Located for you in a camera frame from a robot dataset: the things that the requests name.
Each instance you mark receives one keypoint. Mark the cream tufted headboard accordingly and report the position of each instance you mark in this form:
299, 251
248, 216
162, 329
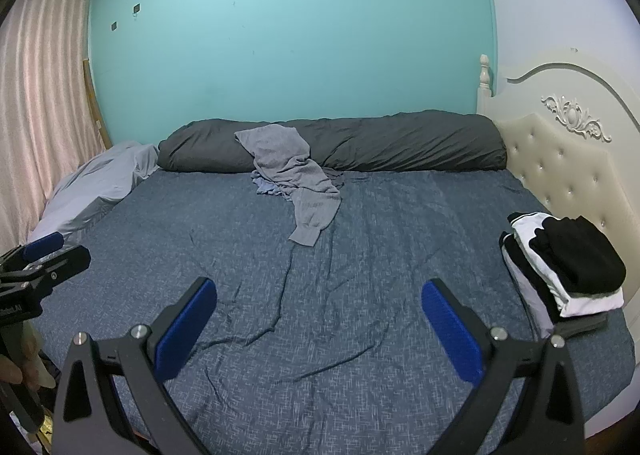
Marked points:
550, 160

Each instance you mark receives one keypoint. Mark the blue patterned bed sheet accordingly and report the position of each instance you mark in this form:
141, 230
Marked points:
350, 310

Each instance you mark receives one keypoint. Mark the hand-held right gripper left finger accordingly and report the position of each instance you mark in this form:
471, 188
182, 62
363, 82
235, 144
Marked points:
185, 330

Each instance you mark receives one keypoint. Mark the dark grey folded garment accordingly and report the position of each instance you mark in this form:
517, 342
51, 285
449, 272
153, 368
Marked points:
585, 324

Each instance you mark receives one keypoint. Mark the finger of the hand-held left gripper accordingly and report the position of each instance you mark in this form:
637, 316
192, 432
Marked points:
65, 262
45, 245

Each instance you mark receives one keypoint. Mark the blue crumpled garment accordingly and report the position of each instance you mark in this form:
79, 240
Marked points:
262, 187

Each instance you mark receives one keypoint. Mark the wooden frame strip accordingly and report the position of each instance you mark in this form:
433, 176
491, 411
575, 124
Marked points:
95, 100

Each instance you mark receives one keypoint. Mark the dark grey long pillow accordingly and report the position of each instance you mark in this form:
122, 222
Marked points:
400, 140

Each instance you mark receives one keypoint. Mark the person's left hand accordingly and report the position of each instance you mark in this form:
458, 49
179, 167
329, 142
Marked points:
37, 365

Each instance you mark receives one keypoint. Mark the pink curtain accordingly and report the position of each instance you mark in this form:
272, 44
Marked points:
45, 85

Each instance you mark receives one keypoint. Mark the grey quilted sweater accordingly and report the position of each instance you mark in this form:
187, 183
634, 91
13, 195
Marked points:
310, 190

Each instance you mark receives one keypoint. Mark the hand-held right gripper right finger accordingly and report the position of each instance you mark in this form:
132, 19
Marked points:
450, 330

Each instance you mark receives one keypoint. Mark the white and black folded garment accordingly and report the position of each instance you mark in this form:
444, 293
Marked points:
525, 275

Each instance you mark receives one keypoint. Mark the light grey pillow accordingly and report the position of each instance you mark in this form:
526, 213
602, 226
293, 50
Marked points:
90, 185

